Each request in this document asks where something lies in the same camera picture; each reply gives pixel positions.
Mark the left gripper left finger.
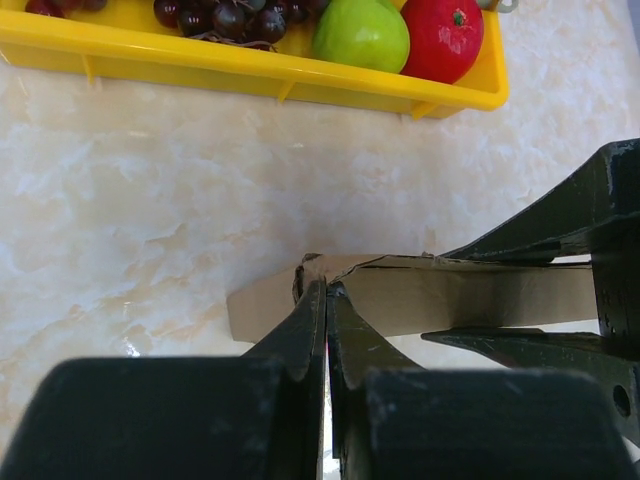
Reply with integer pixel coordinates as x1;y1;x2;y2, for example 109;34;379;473
1;281;327;479

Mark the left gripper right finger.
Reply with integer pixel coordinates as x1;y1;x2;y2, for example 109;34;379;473
327;283;638;479

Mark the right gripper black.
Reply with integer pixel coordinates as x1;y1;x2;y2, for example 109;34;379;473
421;138;639;435

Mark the brown cardboard box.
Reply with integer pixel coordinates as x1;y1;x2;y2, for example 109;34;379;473
227;254;597;342

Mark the red tomato fruit front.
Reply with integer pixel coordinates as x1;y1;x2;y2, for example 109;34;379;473
401;0;484;84

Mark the light green apple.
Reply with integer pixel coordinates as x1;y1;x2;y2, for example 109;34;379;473
312;0;410;74

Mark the purple grape bunch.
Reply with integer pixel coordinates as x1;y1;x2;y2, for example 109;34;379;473
24;0;334;51

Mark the yellow plastic tray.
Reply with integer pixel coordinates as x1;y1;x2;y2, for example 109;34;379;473
1;1;509;119

